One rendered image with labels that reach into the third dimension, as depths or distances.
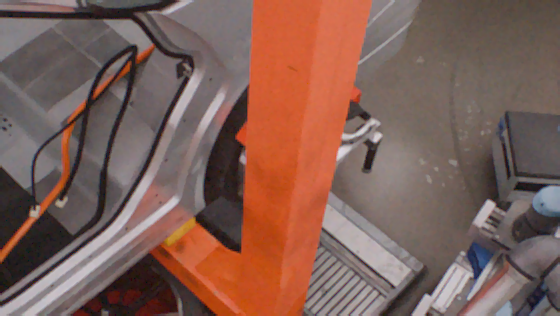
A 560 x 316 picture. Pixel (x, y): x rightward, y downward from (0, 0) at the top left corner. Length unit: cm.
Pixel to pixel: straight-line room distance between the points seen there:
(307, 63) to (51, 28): 167
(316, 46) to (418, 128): 270
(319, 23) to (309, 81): 14
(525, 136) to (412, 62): 96
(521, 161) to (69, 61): 209
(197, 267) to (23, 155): 77
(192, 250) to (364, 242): 105
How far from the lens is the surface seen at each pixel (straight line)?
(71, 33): 281
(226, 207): 323
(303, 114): 142
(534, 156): 359
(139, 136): 246
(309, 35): 127
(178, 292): 272
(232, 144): 243
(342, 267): 333
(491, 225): 276
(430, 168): 380
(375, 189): 364
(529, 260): 189
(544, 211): 251
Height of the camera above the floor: 294
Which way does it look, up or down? 55 degrees down
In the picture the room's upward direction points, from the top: 9 degrees clockwise
